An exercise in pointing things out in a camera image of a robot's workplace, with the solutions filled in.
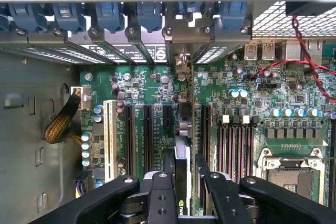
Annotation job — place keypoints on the CPU socket metal frame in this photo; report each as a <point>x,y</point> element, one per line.
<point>291,163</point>

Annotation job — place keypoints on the black case fan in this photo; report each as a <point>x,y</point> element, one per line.
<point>302,8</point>

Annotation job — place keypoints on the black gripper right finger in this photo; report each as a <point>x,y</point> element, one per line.
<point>225,203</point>

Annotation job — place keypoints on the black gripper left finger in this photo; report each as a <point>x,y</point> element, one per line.
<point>162,197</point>

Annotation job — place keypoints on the RAM slot white latch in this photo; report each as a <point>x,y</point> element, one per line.
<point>245,148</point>
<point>225,145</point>

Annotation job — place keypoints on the short black expansion slot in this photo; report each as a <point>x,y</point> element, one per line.
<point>168,116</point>

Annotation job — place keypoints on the vented metal slot cover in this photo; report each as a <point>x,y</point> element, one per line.
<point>211,53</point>

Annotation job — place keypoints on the white power connector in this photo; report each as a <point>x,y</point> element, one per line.
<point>85,98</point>

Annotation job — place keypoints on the metal network port block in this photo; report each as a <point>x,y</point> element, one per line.
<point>292,51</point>

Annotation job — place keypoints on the grey metal PC case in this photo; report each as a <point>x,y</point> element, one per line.
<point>26,90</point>

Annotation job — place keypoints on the green motherboard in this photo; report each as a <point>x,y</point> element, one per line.
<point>262,98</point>

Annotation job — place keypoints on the long black expansion slot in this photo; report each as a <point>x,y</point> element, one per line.
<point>129,140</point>
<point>206,140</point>
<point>148,137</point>

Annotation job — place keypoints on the metal USB port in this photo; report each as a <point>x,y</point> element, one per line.
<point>268,51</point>
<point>250,51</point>

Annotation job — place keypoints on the blue slot retention clip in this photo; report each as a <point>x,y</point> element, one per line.
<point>233,15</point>
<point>110,15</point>
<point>194,6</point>
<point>26,15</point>
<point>150,15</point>
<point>2,23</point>
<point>68,16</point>

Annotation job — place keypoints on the white PCI expansion slot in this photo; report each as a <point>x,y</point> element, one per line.
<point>110,140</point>

